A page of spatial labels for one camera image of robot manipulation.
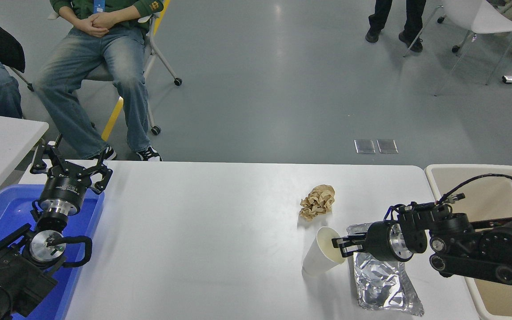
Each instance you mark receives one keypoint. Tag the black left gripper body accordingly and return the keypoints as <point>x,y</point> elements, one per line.
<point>65,186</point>

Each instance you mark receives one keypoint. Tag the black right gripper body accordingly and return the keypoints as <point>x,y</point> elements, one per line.
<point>378,242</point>

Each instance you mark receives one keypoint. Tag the white paper cup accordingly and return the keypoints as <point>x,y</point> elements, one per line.
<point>316,262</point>

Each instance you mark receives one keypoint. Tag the silver foil tray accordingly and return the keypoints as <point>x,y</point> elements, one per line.
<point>380,289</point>

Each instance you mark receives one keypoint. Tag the tan paper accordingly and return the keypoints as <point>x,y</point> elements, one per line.
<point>318,202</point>

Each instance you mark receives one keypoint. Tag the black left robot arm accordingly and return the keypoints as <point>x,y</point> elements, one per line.
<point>11,275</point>

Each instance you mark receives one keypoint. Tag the seated person's right hand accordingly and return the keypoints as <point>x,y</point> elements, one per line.
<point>89,29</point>

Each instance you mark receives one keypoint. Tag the seated person's left hand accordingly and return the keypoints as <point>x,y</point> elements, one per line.
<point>105,20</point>

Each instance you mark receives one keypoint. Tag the blue plastic tray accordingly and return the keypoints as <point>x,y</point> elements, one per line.
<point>2,209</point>

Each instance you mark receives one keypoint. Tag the grey chair leg with castor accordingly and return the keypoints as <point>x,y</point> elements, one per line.
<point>20,78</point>

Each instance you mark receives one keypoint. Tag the metal floor socket plate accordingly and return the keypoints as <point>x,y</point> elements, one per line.
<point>387,146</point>
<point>365,146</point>

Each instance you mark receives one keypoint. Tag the seated person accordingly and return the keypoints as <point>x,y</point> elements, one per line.
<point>82,58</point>

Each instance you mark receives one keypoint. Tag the rolling chair with armrests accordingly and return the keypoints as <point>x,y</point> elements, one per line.
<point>160,58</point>

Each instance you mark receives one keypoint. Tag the large pale plastic bin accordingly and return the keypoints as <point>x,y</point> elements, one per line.
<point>505,298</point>

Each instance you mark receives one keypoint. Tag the white shell chair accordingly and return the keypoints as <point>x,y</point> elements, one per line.
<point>482,18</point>

